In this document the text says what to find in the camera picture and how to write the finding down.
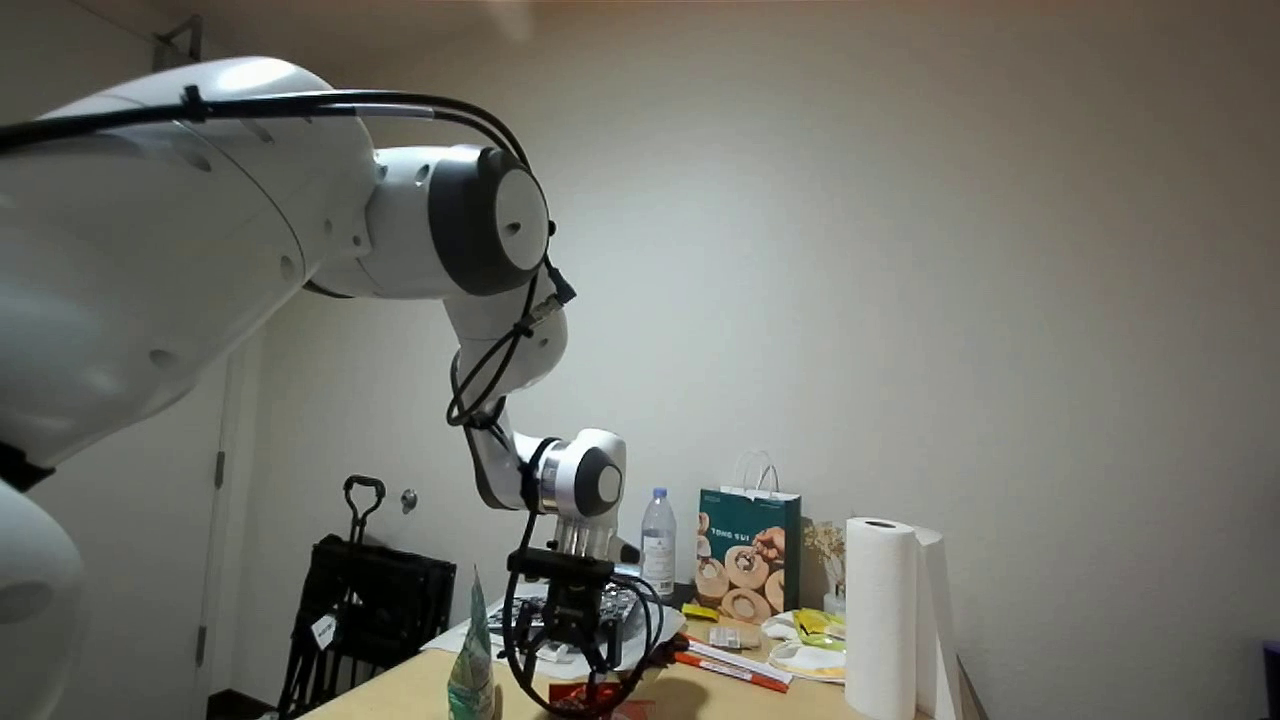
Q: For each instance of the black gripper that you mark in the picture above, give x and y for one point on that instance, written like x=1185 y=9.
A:
x=567 y=595

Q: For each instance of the small red snack packet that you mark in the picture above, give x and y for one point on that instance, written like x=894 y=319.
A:
x=594 y=689

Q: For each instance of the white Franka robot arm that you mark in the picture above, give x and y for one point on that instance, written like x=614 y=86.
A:
x=161 y=241

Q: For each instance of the big red snack packet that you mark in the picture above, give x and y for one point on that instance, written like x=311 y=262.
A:
x=646 y=700

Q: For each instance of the green snack pouch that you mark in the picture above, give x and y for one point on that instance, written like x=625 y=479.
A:
x=475 y=660

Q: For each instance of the clear water bottle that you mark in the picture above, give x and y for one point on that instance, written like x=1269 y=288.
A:
x=659 y=543

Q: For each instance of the red white flat box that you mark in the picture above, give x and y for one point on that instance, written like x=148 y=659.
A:
x=732 y=666

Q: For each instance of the green donut paper bag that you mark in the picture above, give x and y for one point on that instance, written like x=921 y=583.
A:
x=749 y=545

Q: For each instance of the yellow white plastic bag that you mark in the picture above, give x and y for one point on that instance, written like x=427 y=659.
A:
x=784 y=627

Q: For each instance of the beige paper bag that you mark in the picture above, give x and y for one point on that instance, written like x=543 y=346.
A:
x=827 y=566

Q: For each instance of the white paper towel roll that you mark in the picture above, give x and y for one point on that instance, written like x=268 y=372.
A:
x=890 y=615

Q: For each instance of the white door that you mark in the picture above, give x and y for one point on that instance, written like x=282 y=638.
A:
x=146 y=561

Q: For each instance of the small wall hook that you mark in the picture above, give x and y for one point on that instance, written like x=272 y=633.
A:
x=407 y=501

